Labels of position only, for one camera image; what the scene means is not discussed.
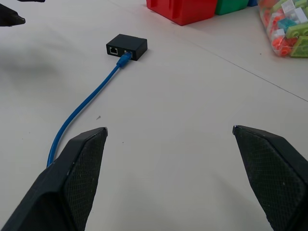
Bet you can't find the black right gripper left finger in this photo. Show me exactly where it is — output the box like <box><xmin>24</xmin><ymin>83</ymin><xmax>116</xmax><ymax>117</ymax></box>
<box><xmin>0</xmin><ymin>127</ymin><xmax>108</xmax><ymax>231</ymax></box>

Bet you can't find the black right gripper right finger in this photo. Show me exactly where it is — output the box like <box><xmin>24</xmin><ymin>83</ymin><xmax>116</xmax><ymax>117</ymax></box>
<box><xmin>232</xmin><ymin>125</ymin><xmax>308</xmax><ymax>231</ymax></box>

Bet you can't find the black network adapter box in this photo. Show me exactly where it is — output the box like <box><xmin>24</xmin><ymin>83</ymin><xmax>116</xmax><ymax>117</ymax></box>
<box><xmin>106</xmin><ymin>34</ymin><xmax>148</xmax><ymax>61</ymax></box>

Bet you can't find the clear bag of toy bricks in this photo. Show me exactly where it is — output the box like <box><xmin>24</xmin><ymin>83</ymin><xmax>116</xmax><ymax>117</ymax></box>
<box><xmin>257</xmin><ymin>0</ymin><xmax>308</xmax><ymax>58</ymax></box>

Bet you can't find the red plastic bin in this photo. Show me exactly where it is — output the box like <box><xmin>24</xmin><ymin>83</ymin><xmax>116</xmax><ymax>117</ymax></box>
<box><xmin>146</xmin><ymin>0</ymin><xmax>219</xmax><ymax>26</ymax></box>

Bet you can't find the green plastic bin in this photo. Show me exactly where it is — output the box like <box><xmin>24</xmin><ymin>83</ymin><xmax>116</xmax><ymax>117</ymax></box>
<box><xmin>214</xmin><ymin>0</ymin><xmax>250</xmax><ymax>16</ymax></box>

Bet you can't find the blue Ethernet cable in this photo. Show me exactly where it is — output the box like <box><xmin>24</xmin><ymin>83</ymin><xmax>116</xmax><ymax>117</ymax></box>
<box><xmin>46</xmin><ymin>51</ymin><xmax>132</xmax><ymax>168</ymax></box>

